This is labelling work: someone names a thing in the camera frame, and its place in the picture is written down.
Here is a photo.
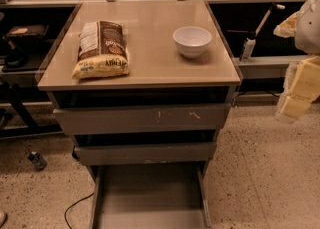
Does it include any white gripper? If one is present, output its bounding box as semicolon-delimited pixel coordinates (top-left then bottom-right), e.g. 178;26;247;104
273;0;320;120

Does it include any brown yellow chip bag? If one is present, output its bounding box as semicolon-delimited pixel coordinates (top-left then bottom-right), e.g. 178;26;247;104
72;21;129;80

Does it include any grey drawer cabinet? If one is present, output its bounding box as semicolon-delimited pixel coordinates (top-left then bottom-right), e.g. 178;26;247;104
37;0;242;229

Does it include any middle grey drawer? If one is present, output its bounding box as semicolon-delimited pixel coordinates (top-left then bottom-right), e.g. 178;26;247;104
75;142;216;166

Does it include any top grey drawer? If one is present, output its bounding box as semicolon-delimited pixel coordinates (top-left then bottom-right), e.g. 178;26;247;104
54;103;230;135

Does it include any open bottom grey drawer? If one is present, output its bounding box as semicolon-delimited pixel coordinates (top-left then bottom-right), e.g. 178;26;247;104
89;163;211;229

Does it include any white ceramic bowl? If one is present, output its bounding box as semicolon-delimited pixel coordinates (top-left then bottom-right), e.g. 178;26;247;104
173;26;212;58

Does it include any small blue can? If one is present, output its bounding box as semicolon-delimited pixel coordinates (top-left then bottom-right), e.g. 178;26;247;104
28;151;47;170

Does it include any black floor cable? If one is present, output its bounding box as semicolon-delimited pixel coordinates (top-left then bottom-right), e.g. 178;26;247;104
63;191;96;229

